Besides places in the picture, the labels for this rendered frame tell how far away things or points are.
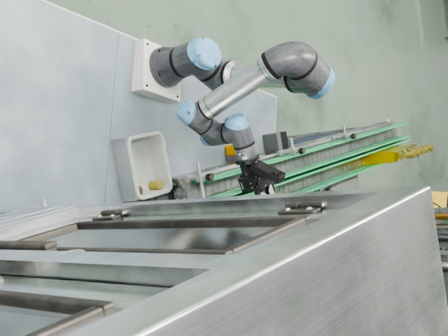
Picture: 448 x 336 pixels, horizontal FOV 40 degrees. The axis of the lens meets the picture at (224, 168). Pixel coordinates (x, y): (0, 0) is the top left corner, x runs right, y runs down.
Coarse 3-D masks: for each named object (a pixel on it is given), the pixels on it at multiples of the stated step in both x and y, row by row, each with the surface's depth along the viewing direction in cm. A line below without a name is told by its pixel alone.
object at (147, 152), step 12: (156, 132) 221; (132, 144) 221; (144, 144) 226; (156, 144) 225; (132, 156) 211; (144, 156) 225; (156, 156) 226; (132, 168) 211; (144, 168) 225; (156, 168) 227; (168, 168) 224; (144, 180) 224; (156, 180) 228; (168, 180) 224; (144, 192) 222; (156, 192) 220; (168, 192) 223
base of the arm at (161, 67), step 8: (160, 48) 227; (168, 48) 225; (152, 56) 225; (160, 56) 223; (168, 56) 222; (152, 64) 224; (160, 64) 223; (168, 64) 222; (152, 72) 225; (160, 72) 224; (168, 72) 223; (176, 72) 222; (160, 80) 225; (168, 80) 225; (176, 80) 226
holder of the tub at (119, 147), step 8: (112, 144) 216; (120, 144) 213; (120, 152) 214; (120, 160) 215; (128, 160) 212; (120, 168) 216; (128, 168) 213; (120, 176) 216; (128, 176) 214; (120, 184) 217; (128, 184) 214; (120, 192) 218; (128, 192) 215; (128, 200) 216; (136, 200) 213; (152, 200) 228
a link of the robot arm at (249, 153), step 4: (248, 148) 208; (252, 148) 208; (256, 148) 210; (236, 152) 210; (240, 152) 209; (244, 152) 208; (248, 152) 208; (252, 152) 208; (256, 152) 210; (240, 156) 209; (244, 156) 208; (248, 156) 208; (252, 156) 209; (256, 156) 210; (240, 160) 210; (244, 160) 209; (248, 160) 209
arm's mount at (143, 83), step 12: (144, 48) 224; (156, 48) 229; (144, 60) 223; (144, 72) 223; (132, 84) 225; (144, 84) 222; (156, 84) 226; (180, 84) 237; (156, 96) 229; (168, 96) 231; (180, 96) 236
